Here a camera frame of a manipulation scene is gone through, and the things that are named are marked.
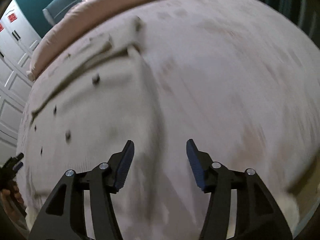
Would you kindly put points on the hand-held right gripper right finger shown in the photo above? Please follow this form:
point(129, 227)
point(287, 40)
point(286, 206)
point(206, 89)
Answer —
point(193, 165)

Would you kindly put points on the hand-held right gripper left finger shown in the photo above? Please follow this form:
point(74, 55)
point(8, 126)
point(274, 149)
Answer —
point(125, 167)

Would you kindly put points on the white knitted cardigan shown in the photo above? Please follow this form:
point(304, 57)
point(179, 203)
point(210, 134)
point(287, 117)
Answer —
point(105, 110)

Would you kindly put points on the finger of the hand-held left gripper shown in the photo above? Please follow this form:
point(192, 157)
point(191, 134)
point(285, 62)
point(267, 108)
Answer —
point(18, 165)
point(18, 156)

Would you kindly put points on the pink pillow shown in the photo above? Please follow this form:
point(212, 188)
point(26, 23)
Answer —
point(100, 7)

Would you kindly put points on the red paper sticker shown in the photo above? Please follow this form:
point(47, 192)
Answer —
point(1, 27)
point(12, 17)

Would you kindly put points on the white wardrobe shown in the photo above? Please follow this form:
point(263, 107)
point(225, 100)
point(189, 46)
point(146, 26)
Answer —
point(12, 85)

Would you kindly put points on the person's left hand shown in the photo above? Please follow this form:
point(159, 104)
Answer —
point(8, 196)

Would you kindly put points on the bed with patterned cover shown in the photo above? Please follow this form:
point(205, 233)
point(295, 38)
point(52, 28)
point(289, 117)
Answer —
point(225, 80)

